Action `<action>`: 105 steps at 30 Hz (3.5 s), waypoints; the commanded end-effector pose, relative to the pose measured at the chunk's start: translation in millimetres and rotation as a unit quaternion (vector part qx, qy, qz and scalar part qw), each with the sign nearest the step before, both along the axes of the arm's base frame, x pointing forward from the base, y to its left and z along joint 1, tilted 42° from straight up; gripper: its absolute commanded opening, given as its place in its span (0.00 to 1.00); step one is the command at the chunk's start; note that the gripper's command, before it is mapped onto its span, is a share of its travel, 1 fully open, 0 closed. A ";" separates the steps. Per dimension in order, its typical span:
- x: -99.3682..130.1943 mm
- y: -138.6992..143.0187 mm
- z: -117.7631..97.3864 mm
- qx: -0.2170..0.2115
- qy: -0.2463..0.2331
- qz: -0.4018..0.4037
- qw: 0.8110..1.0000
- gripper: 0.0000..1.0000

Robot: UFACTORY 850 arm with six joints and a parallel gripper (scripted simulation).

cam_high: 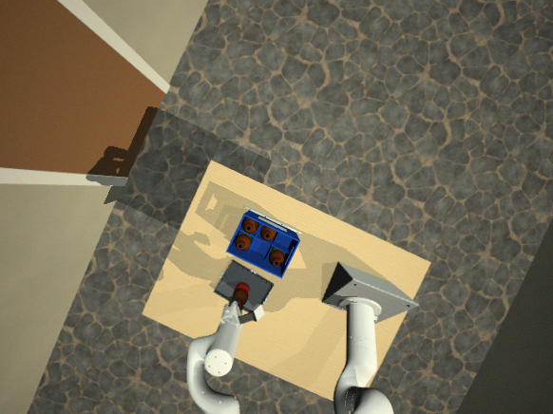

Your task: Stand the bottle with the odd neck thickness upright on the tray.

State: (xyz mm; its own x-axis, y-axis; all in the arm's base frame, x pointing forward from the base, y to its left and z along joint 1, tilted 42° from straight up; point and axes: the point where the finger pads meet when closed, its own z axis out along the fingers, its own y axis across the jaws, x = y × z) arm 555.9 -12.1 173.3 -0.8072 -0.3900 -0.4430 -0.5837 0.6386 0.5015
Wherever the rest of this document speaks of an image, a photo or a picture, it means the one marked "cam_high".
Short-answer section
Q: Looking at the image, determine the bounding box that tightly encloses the dark blue crate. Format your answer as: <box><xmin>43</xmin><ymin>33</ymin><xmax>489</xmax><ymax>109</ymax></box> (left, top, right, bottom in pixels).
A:
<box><xmin>226</xmin><ymin>210</ymin><xmax>297</xmax><ymax>275</ymax></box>

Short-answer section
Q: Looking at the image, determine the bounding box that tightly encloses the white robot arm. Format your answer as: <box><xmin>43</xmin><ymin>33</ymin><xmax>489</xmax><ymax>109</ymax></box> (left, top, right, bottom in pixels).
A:
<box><xmin>186</xmin><ymin>297</ymin><xmax>393</xmax><ymax>414</ymax></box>

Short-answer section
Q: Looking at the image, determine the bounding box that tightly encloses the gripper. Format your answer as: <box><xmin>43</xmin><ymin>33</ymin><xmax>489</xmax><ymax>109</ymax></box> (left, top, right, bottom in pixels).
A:
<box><xmin>221</xmin><ymin>296</ymin><xmax>243</xmax><ymax>322</ymax></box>

